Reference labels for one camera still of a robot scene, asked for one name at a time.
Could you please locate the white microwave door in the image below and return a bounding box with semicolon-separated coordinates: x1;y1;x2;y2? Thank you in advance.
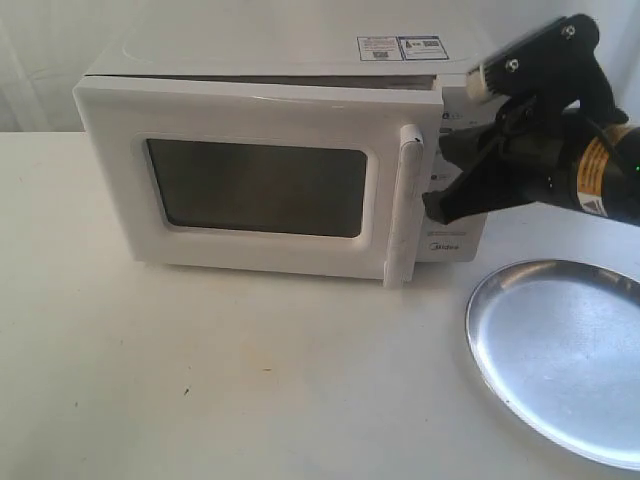
74;76;444;287

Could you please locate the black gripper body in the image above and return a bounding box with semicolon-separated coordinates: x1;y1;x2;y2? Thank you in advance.
464;14;629;160

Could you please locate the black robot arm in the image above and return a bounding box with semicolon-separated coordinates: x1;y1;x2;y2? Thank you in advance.
423;14;639;225

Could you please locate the warning label sticker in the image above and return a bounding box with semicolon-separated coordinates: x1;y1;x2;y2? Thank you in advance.
357;35;450;62

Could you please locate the white microwave oven body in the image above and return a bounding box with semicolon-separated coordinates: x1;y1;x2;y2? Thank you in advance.
82;25;495;266

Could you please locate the round silver metal tray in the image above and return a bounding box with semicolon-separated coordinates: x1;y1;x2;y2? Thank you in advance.
465;259;639;472

